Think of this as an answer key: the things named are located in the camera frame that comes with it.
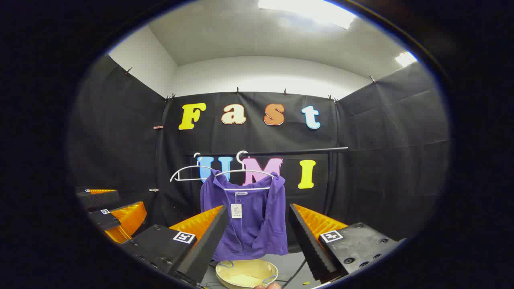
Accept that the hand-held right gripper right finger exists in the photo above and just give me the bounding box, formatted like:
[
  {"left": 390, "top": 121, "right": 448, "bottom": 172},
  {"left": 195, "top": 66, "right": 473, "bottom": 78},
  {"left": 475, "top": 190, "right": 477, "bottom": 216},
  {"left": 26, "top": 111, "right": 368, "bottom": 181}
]
[{"left": 288, "top": 203, "right": 402, "bottom": 283}]

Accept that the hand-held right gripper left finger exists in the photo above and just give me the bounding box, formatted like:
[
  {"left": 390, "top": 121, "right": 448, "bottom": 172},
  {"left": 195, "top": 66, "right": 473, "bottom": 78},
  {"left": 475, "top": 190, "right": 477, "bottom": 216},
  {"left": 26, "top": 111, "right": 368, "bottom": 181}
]
[{"left": 120, "top": 205, "right": 230, "bottom": 286}]

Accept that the cream round laundry hamper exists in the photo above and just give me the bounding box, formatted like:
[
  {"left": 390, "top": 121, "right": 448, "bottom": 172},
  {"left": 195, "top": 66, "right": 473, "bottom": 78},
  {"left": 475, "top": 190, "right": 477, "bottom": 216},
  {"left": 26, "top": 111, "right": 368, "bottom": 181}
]
[{"left": 215, "top": 259, "right": 279, "bottom": 289}]

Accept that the purple ribbed garment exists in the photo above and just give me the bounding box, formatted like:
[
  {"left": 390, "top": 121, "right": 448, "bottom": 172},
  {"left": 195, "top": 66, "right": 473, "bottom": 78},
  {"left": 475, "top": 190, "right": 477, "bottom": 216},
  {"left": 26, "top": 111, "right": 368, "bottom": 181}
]
[{"left": 200, "top": 169, "right": 290, "bottom": 261}]

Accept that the white hanger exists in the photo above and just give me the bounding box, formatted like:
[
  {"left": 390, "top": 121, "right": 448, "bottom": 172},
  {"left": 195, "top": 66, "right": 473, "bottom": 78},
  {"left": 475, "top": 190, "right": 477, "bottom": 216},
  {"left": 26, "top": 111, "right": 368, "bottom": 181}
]
[
  {"left": 215, "top": 151, "right": 281, "bottom": 191},
  {"left": 169, "top": 153, "right": 219, "bottom": 183}
]

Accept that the black clothes rack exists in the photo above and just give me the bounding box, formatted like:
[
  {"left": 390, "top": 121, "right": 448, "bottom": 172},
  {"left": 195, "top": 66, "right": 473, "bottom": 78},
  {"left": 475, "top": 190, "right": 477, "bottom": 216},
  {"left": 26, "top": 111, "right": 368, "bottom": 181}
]
[{"left": 187, "top": 147, "right": 349, "bottom": 288}]

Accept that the black backdrop cloth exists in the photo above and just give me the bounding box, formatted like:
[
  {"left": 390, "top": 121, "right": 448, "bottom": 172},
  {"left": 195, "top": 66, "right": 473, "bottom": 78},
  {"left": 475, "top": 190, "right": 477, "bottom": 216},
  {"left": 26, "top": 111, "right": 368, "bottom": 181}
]
[{"left": 68, "top": 54, "right": 449, "bottom": 257}]

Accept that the row of black clips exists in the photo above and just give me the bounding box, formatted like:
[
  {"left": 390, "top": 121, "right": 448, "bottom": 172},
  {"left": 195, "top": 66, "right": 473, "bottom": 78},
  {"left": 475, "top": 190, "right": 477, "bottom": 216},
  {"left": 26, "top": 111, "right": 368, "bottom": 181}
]
[{"left": 124, "top": 67, "right": 377, "bottom": 104}]

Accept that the small ceiling light panel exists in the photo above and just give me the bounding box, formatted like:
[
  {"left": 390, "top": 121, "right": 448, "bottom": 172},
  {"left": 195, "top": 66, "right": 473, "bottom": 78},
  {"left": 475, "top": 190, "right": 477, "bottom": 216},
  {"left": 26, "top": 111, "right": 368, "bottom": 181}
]
[{"left": 395, "top": 51, "right": 418, "bottom": 67}]

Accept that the large ceiling light panel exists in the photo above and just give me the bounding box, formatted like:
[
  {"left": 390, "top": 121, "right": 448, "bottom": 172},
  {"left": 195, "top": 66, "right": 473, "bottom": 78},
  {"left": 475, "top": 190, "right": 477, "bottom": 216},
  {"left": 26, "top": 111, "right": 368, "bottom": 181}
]
[{"left": 257, "top": 0, "right": 358, "bottom": 29}]

